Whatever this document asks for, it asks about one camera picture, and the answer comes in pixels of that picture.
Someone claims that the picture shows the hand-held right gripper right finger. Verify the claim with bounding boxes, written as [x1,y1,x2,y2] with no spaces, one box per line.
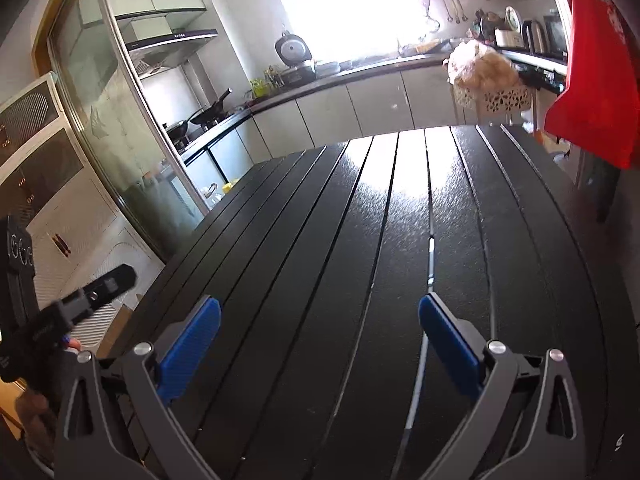
[418,293,586,480]

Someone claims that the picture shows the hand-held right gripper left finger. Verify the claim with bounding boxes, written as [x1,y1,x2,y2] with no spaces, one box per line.
[54,296,222,480]

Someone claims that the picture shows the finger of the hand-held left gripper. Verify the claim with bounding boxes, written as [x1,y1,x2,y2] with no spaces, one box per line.
[52,265,138,331]

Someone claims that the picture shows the person's left hand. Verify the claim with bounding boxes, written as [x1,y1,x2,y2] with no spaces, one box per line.
[15,338,82,453]

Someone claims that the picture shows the glass sliding door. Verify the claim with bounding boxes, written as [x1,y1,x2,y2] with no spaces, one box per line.
[47,0,211,251]

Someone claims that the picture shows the grey refrigerator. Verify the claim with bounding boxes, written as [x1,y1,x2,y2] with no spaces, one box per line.
[572,145,640,323]

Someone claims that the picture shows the black wok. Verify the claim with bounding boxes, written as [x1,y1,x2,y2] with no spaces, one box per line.
[190,88,233,126]

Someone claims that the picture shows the white cutout basket cart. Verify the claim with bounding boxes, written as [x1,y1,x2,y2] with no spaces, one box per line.
[452,82,532,123]

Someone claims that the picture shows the range hood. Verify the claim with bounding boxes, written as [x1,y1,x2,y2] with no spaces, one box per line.
[115,7,219,78]

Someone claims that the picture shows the black bag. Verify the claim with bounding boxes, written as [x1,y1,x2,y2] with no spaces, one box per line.
[517,67,566,93]

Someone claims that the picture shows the dark rice cooker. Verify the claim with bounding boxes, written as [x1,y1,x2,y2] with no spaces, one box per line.
[275,31,317,86]

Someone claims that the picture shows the white rice cooker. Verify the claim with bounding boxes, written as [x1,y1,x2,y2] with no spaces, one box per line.
[494,6,523,51]

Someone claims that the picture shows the steel kettle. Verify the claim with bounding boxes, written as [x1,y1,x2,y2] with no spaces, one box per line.
[521,19,546,55]

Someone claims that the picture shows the red apron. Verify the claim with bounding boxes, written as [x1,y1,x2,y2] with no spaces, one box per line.
[544,0,640,170]

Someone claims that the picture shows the black microwave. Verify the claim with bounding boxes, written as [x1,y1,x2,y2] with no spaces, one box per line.
[542,9,568,58]

